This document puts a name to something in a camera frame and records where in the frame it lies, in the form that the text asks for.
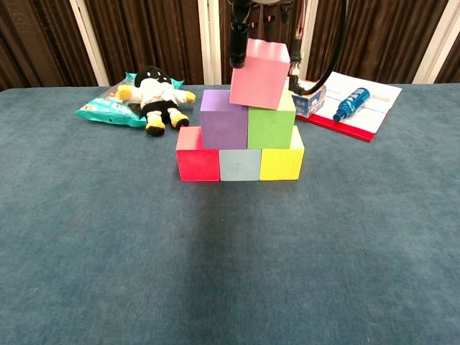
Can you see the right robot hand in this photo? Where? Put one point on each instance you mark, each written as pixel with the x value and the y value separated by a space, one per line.
pixel 239 36

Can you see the pink foam cube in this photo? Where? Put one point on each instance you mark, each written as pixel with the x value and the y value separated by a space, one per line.
pixel 258 79

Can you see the purple foam cube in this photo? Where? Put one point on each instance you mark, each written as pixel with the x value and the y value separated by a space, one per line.
pixel 223 129

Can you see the green foam cube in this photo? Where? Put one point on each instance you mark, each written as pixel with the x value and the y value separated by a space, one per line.
pixel 269 129

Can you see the light blue foam cube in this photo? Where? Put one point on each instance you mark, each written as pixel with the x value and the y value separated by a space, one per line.
pixel 239 165

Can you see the red foam cube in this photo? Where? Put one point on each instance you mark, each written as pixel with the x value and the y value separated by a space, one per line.
pixel 197 165

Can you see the yellow foam cube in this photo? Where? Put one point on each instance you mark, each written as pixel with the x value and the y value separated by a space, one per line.
pixel 280 165

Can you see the dark brown curtain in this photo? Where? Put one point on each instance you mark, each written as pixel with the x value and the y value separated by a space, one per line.
pixel 161 36

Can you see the yellow blue cookie box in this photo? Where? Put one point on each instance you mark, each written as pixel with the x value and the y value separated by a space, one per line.
pixel 309 106

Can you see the black white plush doll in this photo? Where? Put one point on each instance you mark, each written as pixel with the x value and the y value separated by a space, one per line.
pixel 156 93

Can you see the blue bottle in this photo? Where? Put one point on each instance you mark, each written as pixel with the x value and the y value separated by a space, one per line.
pixel 352 102

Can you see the white red book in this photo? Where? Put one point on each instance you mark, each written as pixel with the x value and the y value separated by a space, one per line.
pixel 359 120

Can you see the teal snack bag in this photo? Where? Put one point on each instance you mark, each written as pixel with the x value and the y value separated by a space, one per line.
pixel 104 109

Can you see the teal felt table mat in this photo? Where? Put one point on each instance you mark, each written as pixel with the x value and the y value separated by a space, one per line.
pixel 230 269

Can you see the white frame post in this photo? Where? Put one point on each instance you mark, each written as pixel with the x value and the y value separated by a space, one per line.
pixel 209 43
pixel 90 43
pixel 309 54
pixel 441 36

